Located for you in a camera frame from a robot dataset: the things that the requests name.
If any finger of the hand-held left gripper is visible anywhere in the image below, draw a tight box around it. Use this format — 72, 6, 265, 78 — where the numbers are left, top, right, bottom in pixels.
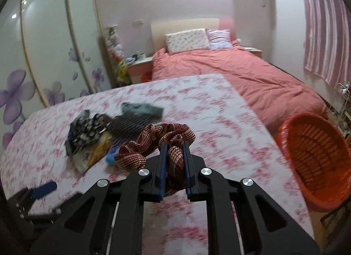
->
26, 192, 83, 225
9, 180, 57, 213

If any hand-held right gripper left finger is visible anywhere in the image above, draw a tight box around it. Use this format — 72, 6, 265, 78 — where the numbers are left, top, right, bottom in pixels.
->
30, 142, 168, 255

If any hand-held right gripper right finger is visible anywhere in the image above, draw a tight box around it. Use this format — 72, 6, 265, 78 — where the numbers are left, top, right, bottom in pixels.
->
182, 142, 321, 255

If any red white woven cloth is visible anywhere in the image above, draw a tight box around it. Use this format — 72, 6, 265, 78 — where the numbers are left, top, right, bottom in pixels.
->
114, 123, 196, 197

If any grey green sock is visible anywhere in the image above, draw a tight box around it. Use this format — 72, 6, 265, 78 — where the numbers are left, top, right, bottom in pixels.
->
121, 102, 164, 122

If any dark daisy print cloth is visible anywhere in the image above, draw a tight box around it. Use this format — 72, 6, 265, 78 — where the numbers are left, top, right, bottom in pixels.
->
65, 112, 113, 157

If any orange plastic basket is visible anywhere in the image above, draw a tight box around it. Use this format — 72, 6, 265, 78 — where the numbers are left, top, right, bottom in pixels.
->
274, 112, 351, 213

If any black grey striped cloth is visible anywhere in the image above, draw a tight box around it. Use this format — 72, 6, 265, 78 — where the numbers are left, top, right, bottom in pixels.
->
106, 115, 154, 146

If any light blue tube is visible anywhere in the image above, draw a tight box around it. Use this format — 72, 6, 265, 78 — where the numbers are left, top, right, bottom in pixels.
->
106, 145, 120, 166

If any yellow packet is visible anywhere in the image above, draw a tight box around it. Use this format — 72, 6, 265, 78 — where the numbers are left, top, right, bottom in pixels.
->
74, 134, 116, 174

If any floral tablecloth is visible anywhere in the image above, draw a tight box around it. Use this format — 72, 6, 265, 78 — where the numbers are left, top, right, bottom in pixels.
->
0, 73, 316, 255

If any pink white nightstand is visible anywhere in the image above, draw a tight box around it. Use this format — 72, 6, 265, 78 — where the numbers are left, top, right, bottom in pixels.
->
127, 56, 153, 84

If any pink duvet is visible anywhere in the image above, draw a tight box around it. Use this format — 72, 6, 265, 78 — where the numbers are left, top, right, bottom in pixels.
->
151, 40, 330, 135

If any white floral pillow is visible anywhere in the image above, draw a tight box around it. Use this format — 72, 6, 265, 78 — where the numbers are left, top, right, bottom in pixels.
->
165, 28, 211, 55

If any stuffed toy column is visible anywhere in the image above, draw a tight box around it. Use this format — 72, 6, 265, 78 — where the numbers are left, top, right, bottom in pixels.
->
106, 26, 131, 84

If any pink striped pillow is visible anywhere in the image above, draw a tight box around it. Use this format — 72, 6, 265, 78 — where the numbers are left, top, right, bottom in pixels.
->
207, 29, 233, 50

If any wooden bedside table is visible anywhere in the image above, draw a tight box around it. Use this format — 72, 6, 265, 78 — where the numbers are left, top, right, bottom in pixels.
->
243, 46, 263, 58

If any beige bed headboard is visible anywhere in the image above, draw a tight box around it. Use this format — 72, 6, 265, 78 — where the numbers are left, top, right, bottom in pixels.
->
150, 18, 236, 52

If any wardrobe with purple flowers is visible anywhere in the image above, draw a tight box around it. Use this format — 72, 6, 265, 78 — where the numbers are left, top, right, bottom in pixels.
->
0, 0, 111, 146

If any pink striped curtain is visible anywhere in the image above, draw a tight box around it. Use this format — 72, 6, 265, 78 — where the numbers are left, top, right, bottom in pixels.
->
296, 0, 351, 90

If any white wire rack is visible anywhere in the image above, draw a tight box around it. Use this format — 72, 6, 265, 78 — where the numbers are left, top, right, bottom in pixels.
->
329, 82, 351, 135

